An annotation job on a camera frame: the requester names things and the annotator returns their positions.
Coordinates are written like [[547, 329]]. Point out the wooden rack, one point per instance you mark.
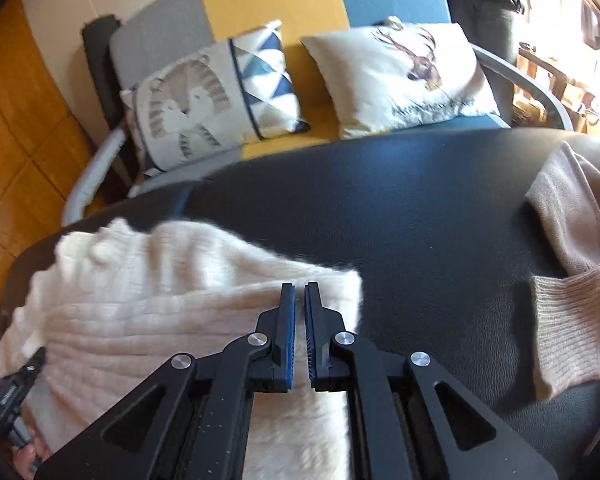
[[545, 85]]

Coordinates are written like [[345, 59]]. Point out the person's left hand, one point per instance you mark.
[[27, 460]]

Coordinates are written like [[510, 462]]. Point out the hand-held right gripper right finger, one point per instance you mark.
[[311, 345]]

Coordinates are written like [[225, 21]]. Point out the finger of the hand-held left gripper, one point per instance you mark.
[[36, 362]]

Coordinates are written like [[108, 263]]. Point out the deer print cushion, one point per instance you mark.
[[380, 80]]

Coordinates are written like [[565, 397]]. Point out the white knit sweater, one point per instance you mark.
[[155, 285]]

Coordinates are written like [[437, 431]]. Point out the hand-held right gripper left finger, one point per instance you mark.
[[290, 345]]

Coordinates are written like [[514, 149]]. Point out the pink knit sweater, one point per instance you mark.
[[570, 320]]

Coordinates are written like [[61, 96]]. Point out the animal print cushion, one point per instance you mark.
[[190, 105]]

